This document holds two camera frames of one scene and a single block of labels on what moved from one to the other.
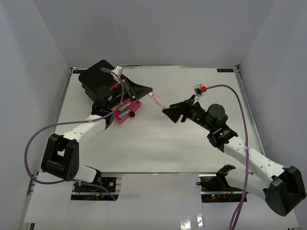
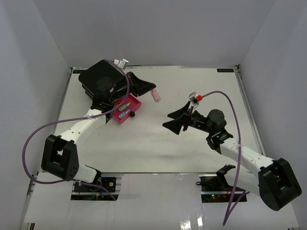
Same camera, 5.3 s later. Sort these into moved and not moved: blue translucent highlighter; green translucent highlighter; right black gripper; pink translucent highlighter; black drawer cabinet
Moved: pink translucent highlighter; right black gripper
Not moved: blue translucent highlighter; green translucent highlighter; black drawer cabinet
